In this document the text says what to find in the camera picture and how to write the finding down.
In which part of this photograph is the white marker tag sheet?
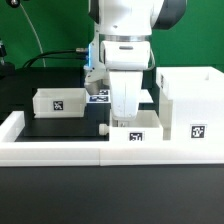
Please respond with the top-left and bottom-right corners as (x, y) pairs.
(86, 89), (153, 103)

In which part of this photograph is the white rear drawer tray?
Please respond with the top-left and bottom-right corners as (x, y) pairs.
(33, 88), (86, 118)

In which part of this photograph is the black cable bundle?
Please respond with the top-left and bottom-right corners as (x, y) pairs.
(21, 47), (90, 69)

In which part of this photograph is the white foam border frame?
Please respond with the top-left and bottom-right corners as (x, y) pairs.
(0, 111), (224, 167)

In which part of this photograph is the white drawer cabinet box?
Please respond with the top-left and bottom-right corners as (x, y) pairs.
(156, 67), (224, 143)

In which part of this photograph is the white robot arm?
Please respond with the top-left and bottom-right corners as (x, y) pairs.
(84, 0), (187, 127)

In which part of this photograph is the white front drawer tray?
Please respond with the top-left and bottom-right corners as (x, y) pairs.
(99, 110), (163, 143)

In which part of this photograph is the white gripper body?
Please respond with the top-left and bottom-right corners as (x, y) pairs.
(84, 38), (152, 122)

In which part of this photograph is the black camera stand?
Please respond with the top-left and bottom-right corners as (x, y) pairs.
(0, 39), (15, 76)

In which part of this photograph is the white drawer tray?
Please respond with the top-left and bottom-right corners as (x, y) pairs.
(99, 110), (163, 143)
(33, 88), (86, 118)

